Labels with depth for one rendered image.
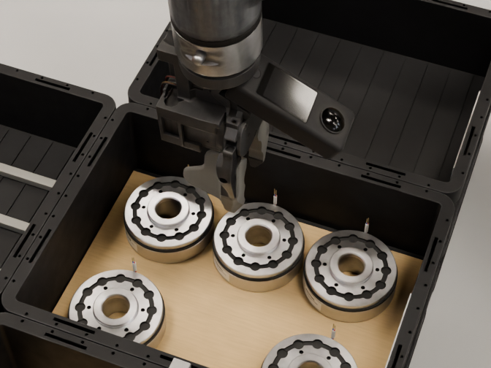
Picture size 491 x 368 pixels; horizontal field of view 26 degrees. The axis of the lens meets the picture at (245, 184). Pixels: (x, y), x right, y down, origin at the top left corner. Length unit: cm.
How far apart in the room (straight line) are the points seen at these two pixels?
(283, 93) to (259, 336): 34
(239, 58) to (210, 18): 6
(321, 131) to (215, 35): 15
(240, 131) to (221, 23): 14
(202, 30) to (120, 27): 83
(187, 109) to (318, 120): 12
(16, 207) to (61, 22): 47
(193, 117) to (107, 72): 66
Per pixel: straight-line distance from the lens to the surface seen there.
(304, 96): 94
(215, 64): 87
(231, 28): 84
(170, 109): 95
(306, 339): 113
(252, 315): 118
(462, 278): 139
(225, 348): 116
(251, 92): 91
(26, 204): 129
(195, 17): 83
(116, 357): 105
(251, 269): 118
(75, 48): 164
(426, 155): 133
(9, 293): 110
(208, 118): 94
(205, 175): 101
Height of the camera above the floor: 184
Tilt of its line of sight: 52 degrees down
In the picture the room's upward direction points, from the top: straight up
